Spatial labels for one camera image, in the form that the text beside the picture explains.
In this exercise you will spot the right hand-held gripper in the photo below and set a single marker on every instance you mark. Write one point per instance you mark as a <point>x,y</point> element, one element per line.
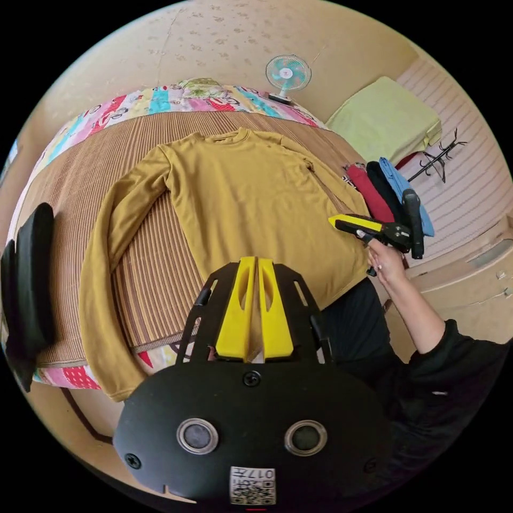
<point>394,236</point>

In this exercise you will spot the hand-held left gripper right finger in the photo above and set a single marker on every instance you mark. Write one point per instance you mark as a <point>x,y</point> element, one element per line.
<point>276,324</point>

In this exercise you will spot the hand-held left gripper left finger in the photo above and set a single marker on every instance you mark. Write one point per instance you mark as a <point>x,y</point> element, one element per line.
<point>234,320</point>

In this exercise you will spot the person's right forearm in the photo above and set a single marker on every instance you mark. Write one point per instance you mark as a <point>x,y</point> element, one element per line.
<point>417,312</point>

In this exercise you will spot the yellow long sleeve shirt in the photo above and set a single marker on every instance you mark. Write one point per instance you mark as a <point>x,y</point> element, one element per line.
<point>240,200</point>

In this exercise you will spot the person's right hand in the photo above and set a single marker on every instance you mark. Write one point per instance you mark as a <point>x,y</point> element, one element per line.
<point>386,264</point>

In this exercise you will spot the pile of coloured clothes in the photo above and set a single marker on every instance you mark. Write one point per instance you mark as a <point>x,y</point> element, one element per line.
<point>374,192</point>

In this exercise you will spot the black coat rack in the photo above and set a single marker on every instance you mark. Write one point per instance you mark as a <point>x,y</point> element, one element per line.
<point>439,158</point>

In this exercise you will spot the light green folded blanket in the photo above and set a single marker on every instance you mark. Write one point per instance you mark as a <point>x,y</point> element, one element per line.
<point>384,116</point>

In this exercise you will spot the beige cupboard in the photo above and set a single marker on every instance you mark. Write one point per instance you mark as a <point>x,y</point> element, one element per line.
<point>469,276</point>

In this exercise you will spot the small turquoise table fan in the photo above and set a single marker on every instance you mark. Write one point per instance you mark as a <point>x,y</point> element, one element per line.
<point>287,74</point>

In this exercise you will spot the person's body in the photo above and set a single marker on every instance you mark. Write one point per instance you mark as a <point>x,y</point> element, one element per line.
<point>441,392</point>

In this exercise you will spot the pile of black clothes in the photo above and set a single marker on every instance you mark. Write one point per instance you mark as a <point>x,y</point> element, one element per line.
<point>34,272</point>

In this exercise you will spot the bed with woven mat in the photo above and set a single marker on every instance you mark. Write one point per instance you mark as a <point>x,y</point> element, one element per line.
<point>80,168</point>

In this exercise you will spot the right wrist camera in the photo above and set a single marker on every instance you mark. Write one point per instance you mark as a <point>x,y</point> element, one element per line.
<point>414,224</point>

